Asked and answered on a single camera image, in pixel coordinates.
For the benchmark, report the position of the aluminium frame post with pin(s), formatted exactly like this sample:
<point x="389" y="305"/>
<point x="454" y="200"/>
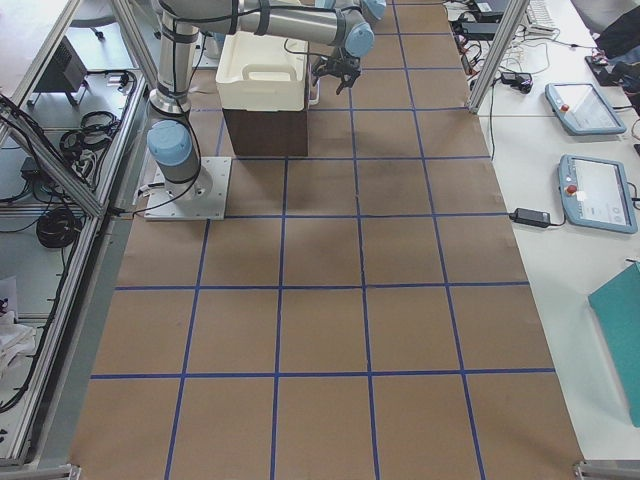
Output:
<point x="502" y="39"/>

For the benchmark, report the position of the teal folder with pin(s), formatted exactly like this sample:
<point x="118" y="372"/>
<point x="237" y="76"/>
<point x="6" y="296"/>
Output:
<point x="616" y="304"/>

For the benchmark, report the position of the teach pendant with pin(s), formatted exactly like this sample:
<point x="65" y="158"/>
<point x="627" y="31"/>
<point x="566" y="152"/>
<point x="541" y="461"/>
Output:
<point x="594" y="194"/>
<point x="583" y="110"/>

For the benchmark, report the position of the upper teach pendant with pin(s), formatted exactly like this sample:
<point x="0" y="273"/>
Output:
<point x="583" y="110"/>

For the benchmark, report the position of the white plastic tray top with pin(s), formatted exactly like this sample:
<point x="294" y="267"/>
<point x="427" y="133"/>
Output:
<point x="262" y="73"/>

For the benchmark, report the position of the black power adapter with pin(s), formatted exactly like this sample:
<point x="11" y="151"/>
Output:
<point x="535" y="218"/>

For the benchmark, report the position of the lower teach pendant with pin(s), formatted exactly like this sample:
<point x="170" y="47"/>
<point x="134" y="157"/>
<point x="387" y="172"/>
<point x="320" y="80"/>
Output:
<point x="594" y="194"/>

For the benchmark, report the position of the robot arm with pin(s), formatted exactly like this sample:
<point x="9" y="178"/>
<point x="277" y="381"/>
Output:
<point x="330" y="27"/>

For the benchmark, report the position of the brown wooden cabinet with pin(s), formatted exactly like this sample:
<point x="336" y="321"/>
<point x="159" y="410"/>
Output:
<point x="268" y="134"/>

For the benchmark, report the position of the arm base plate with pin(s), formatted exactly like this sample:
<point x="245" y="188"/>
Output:
<point x="206" y="199"/>

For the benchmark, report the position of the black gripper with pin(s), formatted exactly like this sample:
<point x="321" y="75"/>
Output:
<point x="342" y="68"/>

